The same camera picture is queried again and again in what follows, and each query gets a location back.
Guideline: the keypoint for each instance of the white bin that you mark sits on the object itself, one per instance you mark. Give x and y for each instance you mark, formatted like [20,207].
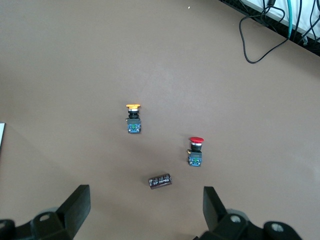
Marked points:
[2,135]

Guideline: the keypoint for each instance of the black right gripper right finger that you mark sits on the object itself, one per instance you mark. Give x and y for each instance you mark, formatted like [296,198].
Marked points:
[215,212]

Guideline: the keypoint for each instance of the yellow mushroom push button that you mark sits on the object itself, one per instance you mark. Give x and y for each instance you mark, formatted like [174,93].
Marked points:
[133,125]

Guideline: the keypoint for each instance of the red mushroom push button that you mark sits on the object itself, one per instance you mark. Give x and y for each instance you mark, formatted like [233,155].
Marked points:
[195,157]

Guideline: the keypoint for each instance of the black cylindrical capacitor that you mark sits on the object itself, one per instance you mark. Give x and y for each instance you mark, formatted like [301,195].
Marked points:
[160,181]

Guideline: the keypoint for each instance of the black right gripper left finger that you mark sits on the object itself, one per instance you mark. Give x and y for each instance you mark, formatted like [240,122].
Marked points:
[72,210]

